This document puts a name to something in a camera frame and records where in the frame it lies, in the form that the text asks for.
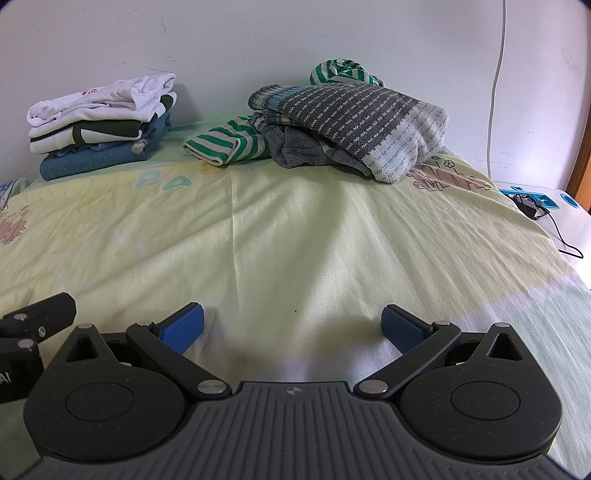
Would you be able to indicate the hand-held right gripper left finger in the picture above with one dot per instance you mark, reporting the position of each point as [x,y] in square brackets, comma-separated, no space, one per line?
[182,325]

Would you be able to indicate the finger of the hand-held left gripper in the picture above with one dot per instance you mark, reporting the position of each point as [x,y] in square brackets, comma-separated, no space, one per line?
[46,314]

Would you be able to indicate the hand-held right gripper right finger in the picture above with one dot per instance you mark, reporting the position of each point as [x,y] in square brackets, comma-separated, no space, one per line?
[404,325]

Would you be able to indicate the grey knit sweater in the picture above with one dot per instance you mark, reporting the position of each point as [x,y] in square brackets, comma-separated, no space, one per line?
[360,115]

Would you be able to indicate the yellow printed bed sheet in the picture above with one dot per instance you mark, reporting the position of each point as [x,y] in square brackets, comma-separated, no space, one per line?
[295,230]

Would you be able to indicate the blue folded garment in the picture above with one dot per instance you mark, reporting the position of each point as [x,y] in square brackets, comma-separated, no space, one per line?
[92,159]

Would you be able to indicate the green white striped shirt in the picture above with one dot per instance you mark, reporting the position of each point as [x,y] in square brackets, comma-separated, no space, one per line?
[221,138]

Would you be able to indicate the white side table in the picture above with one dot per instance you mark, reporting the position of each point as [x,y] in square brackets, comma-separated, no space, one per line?
[568,226]

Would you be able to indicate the wooden door frame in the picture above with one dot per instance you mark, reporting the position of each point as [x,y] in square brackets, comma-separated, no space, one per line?
[582,180]

